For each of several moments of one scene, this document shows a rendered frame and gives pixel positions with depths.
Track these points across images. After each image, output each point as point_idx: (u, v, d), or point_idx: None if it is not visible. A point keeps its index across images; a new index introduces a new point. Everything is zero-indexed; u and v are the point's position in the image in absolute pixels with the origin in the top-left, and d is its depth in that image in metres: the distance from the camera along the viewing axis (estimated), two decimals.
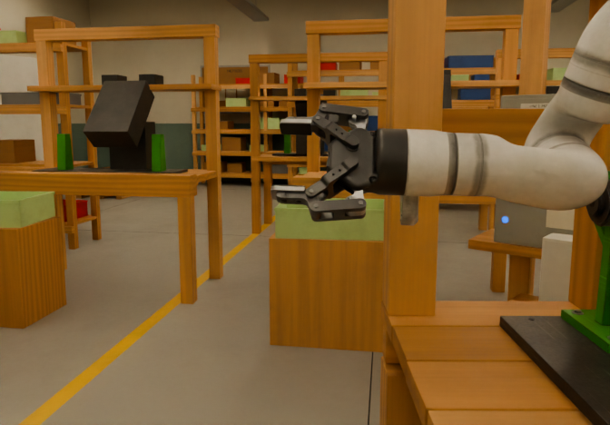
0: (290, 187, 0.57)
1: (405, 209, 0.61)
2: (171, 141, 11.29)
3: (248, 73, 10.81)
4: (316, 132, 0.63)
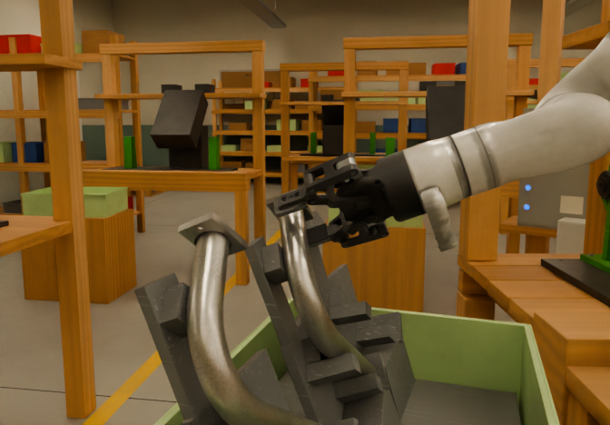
0: (292, 194, 0.59)
1: (423, 193, 0.52)
2: None
3: (265, 77, 11.34)
4: (332, 233, 0.62)
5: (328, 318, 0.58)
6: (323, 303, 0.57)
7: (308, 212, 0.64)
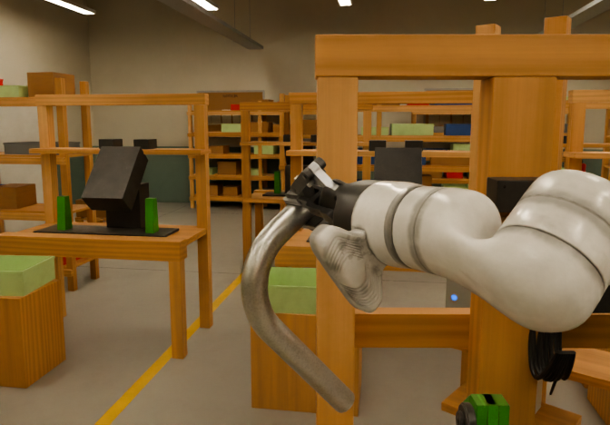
0: None
1: (335, 227, 0.44)
2: (168, 163, 11.57)
3: (243, 98, 11.09)
4: (320, 224, 0.58)
5: (269, 303, 0.58)
6: (264, 285, 0.57)
7: None
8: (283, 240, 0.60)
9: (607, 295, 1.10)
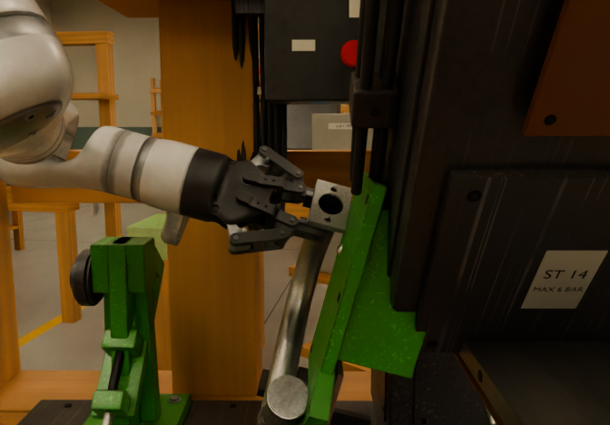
0: None
1: None
2: None
3: None
4: None
5: (291, 296, 0.61)
6: (293, 276, 0.62)
7: (313, 217, 0.53)
8: (319, 248, 0.59)
9: (311, 70, 0.67)
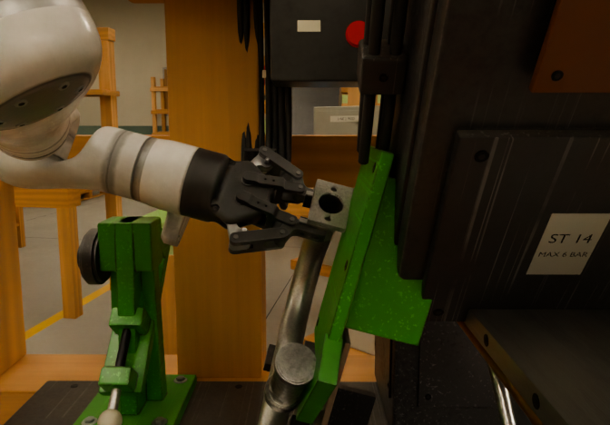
0: None
1: None
2: None
3: None
4: (292, 224, 0.56)
5: (291, 297, 0.61)
6: (293, 277, 0.62)
7: (313, 216, 0.53)
8: (319, 248, 0.59)
9: (316, 51, 0.68)
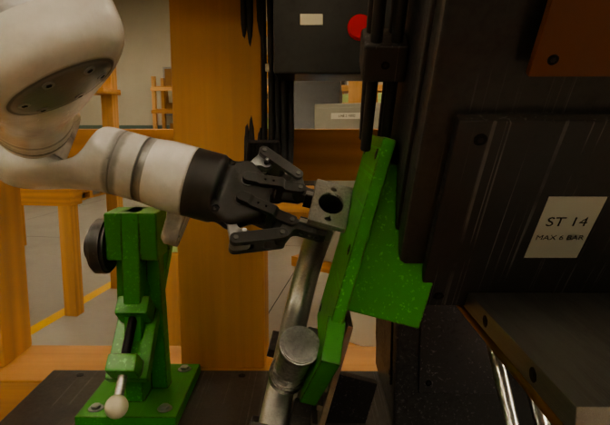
0: None
1: None
2: None
3: None
4: (292, 224, 0.56)
5: (291, 297, 0.61)
6: (293, 277, 0.62)
7: (313, 216, 0.53)
8: (319, 248, 0.59)
9: (319, 44, 0.69)
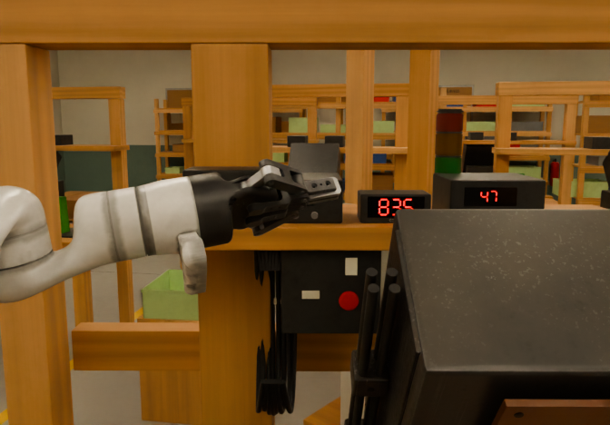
0: (315, 183, 0.58)
1: None
2: (137, 163, 11.36)
3: None
4: (302, 198, 0.56)
5: None
6: None
7: None
8: None
9: (316, 312, 0.89)
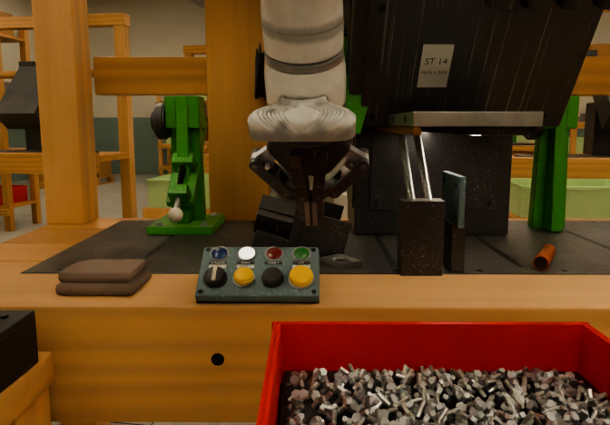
0: None
1: None
2: (139, 134, 11.51)
3: None
4: (311, 195, 0.56)
5: None
6: None
7: None
8: None
9: None
